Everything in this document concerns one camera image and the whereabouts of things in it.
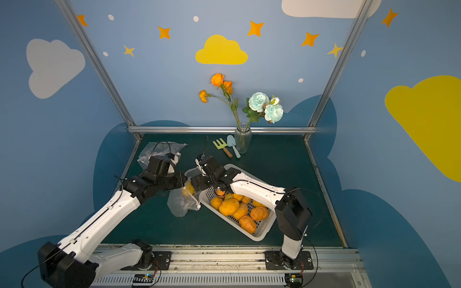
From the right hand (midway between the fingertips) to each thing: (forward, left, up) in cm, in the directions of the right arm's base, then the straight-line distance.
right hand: (202, 176), depth 83 cm
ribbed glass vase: (+27, -19, +1) cm, 33 cm away
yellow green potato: (-8, +4, +2) cm, 9 cm away
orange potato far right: (-7, -27, -11) cm, 30 cm away
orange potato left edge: (-9, -7, -7) cm, 14 cm away
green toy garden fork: (+32, -5, -15) cm, 36 cm away
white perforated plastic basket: (-18, -29, -11) cm, 36 cm away
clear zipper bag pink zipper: (-8, +10, -10) cm, 16 cm away
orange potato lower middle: (-12, -19, -10) cm, 25 cm away
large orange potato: (-12, -14, -6) cm, 19 cm away
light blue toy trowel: (+38, -11, -15) cm, 42 cm away
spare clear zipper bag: (+26, +38, -13) cm, 48 cm away
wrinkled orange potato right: (-12, -28, -10) cm, 32 cm away
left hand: (-2, +5, +4) cm, 7 cm away
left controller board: (-40, +20, -19) cm, 49 cm away
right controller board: (-36, -43, -19) cm, 59 cm away
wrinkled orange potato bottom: (-17, -22, -9) cm, 30 cm away
